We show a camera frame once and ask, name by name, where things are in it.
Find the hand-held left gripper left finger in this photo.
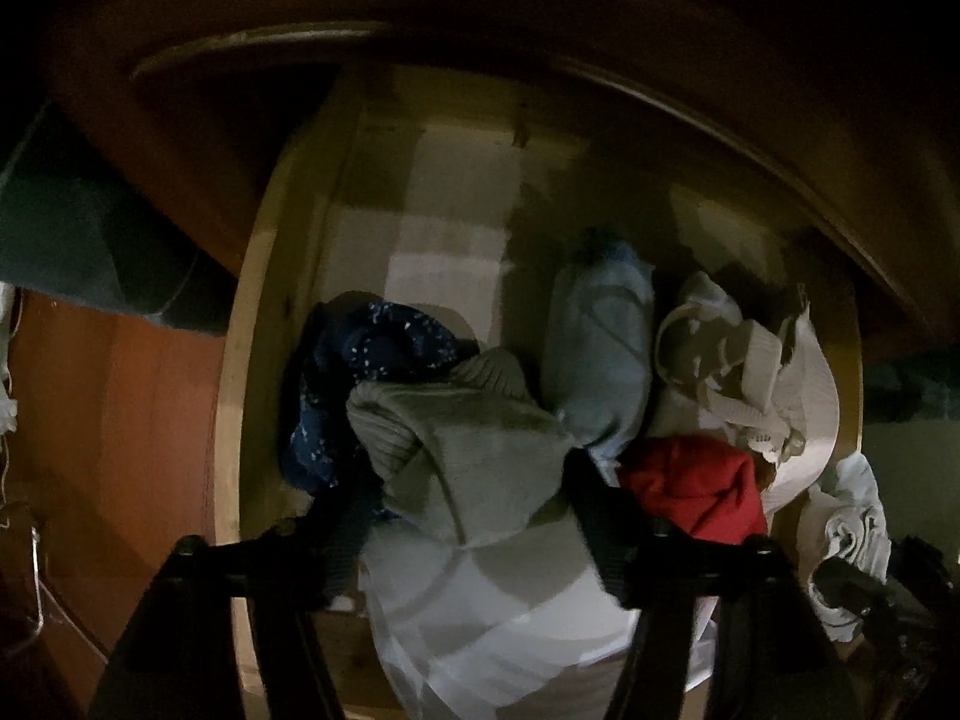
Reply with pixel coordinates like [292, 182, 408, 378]
[86, 495, 376, 720]

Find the red underwear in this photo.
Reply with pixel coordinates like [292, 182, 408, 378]
[619, 435, 770, 545]

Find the white lace underwear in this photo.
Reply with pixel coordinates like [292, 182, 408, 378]
[649, 270, 841, 511]

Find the pale blue white underwear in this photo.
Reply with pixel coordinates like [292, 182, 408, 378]
[802, 454, 893, 642]

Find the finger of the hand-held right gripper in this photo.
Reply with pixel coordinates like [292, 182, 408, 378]
[811, 556, 882, 620]

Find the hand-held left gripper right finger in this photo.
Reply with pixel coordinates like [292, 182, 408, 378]
[562, 450, 856, 720]

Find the navy speckled underwear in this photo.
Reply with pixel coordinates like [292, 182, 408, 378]
[281, 300, 481, 518]

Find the white checked drawer liner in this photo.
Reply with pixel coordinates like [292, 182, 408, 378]
[322, 127, 811, 720]

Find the blue checked cloth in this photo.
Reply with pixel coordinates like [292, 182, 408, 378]
[0, 105, 960, 428]

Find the light blue underwear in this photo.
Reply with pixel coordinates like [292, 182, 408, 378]
[540, 240, 653, 462]

